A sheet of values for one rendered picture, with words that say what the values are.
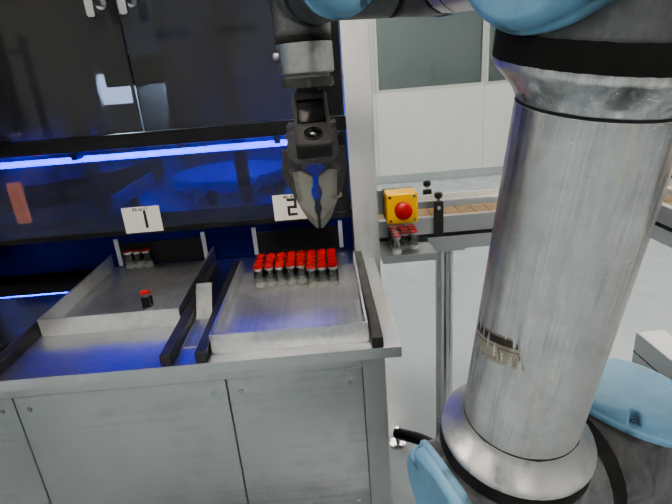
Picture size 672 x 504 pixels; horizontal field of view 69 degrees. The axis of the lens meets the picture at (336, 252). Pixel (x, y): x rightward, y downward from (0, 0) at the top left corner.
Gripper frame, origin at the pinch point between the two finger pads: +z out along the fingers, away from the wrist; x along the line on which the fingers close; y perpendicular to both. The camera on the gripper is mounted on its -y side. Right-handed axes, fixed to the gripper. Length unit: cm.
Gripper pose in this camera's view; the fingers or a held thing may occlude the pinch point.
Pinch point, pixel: (319, 221)
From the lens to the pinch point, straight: 72.2
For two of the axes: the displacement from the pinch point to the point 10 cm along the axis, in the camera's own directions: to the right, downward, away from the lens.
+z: 0.8, 9.3, 3.5
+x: -10.0, 0.8, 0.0
